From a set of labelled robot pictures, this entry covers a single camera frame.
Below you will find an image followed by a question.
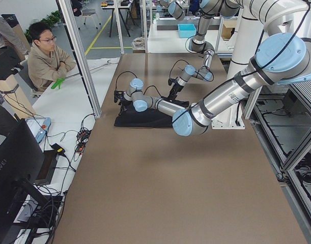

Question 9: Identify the brown table mat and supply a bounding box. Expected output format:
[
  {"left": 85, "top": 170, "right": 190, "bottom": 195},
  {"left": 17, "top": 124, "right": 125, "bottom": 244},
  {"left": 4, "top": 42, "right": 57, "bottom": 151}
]
[{"left": 54, "top": 53, "right": 306, "bottom": 243}]

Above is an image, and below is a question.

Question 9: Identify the metal rod with hook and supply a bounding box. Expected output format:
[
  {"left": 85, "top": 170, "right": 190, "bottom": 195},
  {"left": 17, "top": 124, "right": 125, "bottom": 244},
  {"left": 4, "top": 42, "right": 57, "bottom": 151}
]
[{"left": 66, "top": 60, "right": 113, "bottom": 79}]

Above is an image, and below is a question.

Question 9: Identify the black Huawei monitor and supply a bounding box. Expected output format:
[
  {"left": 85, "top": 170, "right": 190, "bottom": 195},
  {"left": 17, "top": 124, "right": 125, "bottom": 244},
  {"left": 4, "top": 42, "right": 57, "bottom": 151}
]
[{"left": 0, "top": 119, "right": 48, "bottom": 243}]

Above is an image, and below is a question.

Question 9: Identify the aluminium vertical post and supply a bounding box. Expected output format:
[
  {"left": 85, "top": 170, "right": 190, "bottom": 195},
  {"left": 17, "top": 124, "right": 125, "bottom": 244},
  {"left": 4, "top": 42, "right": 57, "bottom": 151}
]
[{"left": 55, "top": 0, "right": 102, "bottom": 118}]

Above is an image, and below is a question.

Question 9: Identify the seated man beige hoodie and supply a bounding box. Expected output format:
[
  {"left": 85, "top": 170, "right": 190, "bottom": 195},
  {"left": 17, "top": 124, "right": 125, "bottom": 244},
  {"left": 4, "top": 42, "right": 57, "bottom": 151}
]
[{"left": 27, "top": 22, "right": 76, "bottom": 92}]

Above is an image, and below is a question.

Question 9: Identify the green clamp tool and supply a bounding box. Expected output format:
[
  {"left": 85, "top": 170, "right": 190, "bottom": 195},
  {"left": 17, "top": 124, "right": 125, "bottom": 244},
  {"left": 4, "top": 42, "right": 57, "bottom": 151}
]
[{"left": 51, "top": 78, "right": 66, "bottom": 89}]

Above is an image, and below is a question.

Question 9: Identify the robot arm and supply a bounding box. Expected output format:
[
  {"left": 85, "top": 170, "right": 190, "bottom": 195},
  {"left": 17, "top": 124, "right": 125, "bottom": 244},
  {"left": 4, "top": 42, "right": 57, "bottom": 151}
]
[
  {"left": 114, "top": 1, "right": 311, "bottom": 136},
  {"left": 167, "top": 1, "right": 240, "bottom": 100}
]

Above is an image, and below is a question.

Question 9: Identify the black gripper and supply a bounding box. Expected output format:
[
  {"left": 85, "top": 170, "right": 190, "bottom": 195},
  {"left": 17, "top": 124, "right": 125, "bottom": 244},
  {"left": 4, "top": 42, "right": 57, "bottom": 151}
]
[
  {"left": 170, "top": 85, "right": 183, "bottom": 98},
  {"left": 119, "top": 99, "right": 131, "bottom": 112}
]

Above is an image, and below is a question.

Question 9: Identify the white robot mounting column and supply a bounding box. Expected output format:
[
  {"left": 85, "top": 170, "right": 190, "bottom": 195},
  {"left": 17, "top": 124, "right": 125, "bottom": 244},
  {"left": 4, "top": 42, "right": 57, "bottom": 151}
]
[{"left": 212, "top": 1, "right": 263, "bottom": 130}]

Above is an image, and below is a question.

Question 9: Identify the black printed t-shirt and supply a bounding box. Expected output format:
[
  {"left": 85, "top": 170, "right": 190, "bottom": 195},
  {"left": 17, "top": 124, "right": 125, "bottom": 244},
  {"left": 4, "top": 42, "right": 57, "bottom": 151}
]
[{"left": 114, "top": 96, "right": 190, "bottom": 129}]

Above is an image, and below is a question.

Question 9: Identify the black power adapter brick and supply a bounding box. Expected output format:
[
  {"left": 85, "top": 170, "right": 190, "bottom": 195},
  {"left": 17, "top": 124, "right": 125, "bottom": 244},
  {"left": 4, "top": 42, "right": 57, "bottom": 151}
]
[{"left": 51, "top": 143, "right": 65, "bottom": 156}]

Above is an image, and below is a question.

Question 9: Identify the blue plastic bin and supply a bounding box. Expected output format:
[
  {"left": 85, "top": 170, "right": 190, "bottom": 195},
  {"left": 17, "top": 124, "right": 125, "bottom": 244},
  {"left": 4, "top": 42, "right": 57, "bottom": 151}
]
[{"left": 178, "top": 23, "right": 196, "bottom": 38}]

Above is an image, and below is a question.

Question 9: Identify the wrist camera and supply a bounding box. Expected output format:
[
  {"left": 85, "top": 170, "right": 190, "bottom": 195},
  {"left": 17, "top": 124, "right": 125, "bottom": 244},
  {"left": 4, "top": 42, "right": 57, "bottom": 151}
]
[
  {"left": 168, "top": 78, "right": 176, "bottom": 86},
  {"left": 114, "top": 90, "right": 125, "bottom": 103}
]

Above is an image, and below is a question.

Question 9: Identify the robot teach pendant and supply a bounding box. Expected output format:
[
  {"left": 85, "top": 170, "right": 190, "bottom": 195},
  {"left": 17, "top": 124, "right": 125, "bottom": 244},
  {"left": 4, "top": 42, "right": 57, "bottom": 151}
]
[{"left": 25, "top": 117, "right": 51, "bottom": 143}]

